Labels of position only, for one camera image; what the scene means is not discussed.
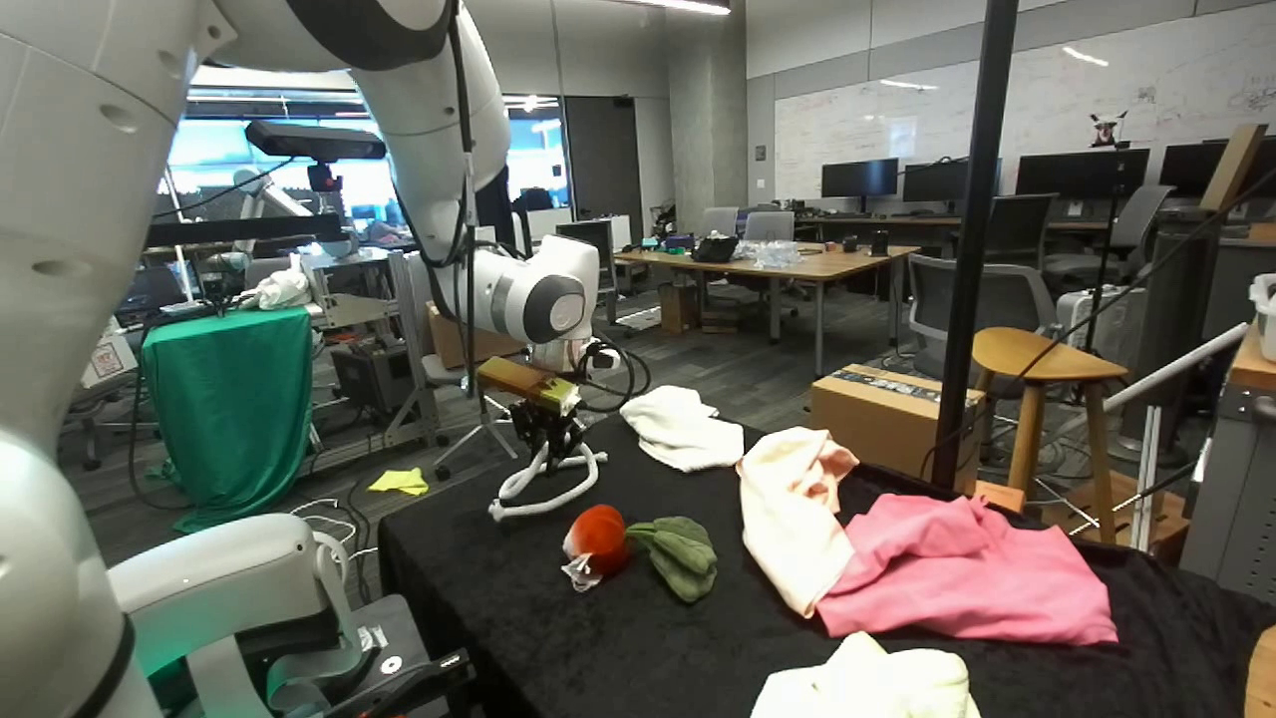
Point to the wooden board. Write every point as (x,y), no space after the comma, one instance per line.
(1260,678)

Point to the white rail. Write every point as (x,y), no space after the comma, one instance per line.
(1178,364)

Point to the black vertical pole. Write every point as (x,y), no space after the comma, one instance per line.
(970,201)

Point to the grey office chair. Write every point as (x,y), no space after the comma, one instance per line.
(1003,294)

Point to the small brown cardboard box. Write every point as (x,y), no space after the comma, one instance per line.
(450,343)

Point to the wooden stool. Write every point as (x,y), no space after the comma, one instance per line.
(1042,355)

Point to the cream peach cloth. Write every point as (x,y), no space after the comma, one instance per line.
(792,523)

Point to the cardboard box with black tape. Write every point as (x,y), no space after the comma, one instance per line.
(878,422)

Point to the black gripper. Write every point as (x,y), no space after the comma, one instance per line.
(547,422)

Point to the grey workbench with wooden top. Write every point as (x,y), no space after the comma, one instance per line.
(1236,463)

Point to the wooden office desk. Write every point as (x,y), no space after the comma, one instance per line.
(769,259)

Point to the black computer monitor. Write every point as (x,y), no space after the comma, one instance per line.
(1196,165)
(937,180)
(858,177)
(1080,172)

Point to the pale green white cloth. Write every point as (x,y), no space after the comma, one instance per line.
(863,682)

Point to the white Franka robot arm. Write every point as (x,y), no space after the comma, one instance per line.
(81,201)

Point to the white towel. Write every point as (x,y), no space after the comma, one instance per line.
(684,426)

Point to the red stuffed radish toy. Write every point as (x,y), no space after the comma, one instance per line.
(602,540)

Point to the small yellow rag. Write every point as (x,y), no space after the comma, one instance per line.
(401,485)

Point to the pink cloth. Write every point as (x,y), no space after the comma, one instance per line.
(970,580)

